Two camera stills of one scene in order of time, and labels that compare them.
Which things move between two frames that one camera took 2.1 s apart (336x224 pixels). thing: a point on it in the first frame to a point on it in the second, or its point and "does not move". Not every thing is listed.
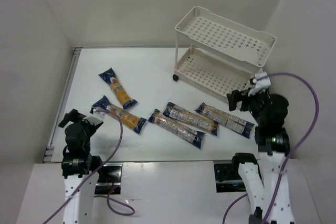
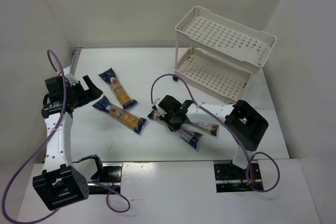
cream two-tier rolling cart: [217, 55] does not move
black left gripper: [74, 120] to [81, 93]
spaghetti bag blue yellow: [110, 77] does not move
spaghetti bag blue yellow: [118, 115] does not move
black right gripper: [241, 100] to [171, 120]
